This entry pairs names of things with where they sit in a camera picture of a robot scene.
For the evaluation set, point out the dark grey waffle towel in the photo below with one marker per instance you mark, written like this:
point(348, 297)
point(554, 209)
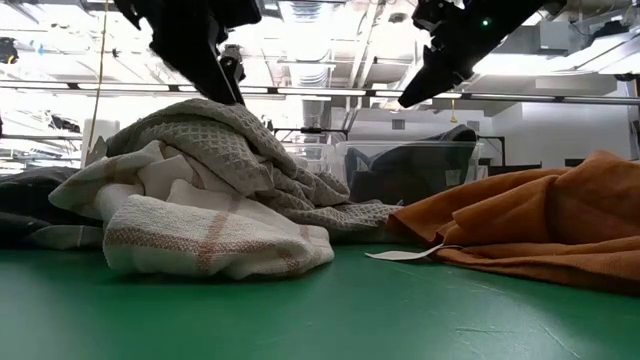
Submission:
point(410, 170)

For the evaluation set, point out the black ceiling fixture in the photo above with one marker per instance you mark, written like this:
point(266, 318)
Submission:
point(232, 50)

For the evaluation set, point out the beige waffle towel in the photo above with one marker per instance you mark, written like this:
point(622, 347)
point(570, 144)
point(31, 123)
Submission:
point(225, 145)

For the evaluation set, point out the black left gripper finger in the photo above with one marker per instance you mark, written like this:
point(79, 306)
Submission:
point(239, 87)
point(210, 75)

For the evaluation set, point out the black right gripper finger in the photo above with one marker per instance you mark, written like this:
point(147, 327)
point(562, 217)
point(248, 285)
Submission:
point(430, 82)

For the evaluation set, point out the white towel with red stripes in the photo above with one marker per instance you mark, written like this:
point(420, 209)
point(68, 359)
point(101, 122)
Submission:
point(175, 235)

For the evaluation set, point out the grey checked towel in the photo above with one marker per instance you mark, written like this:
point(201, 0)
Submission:
point(30, 200)

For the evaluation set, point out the clear plastic bin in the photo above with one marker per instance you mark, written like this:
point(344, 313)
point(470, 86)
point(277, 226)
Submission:
point(465, 150)
point(312, 157)

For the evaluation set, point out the black overhead beam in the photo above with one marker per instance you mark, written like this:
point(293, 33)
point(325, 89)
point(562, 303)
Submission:
point(325, 92)

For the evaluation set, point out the orange towel with white label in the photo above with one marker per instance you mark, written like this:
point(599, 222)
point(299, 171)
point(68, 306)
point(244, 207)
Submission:
point(550, 215)

